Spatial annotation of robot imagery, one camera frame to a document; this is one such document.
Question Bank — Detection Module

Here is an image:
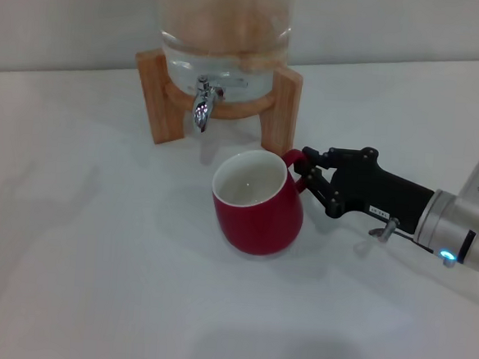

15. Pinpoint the glass water dispenser jar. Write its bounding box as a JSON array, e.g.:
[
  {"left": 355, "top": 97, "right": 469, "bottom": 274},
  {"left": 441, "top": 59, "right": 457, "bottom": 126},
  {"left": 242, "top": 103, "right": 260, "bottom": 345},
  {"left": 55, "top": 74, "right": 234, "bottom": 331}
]
[{"left": 148, "top": 0, "right": 296, "bottom": 110}]

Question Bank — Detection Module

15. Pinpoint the red ceramic cup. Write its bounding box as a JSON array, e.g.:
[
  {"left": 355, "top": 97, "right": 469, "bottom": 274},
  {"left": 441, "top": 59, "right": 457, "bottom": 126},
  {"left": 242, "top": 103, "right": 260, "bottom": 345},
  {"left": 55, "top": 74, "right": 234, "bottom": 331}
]
[{"left": 207, "top": 143, "right": 310, "bottom": 260}]

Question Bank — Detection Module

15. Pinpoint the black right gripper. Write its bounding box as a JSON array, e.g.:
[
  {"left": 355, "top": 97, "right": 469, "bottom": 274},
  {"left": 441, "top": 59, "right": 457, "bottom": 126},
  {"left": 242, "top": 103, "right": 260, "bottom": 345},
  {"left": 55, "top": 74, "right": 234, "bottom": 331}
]
[{"left": 291, "top": 142, "right": 438, "bottom": 235}]

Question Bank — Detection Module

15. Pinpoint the chrome faucet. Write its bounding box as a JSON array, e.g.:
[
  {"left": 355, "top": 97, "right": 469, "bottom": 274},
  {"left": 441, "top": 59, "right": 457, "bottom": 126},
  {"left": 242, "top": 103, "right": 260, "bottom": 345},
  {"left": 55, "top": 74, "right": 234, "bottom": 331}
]
[{"left": 190, "top": 73, "right": 250, "bottom": 136}]

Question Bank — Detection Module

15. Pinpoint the wooden dispenser stand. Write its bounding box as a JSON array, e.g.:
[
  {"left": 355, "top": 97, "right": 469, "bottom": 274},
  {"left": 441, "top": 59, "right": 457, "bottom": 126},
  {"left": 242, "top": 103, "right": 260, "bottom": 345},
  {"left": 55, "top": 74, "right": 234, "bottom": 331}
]
[{"left": 129, "top": 47, "right": 305, "bottom": 157}]

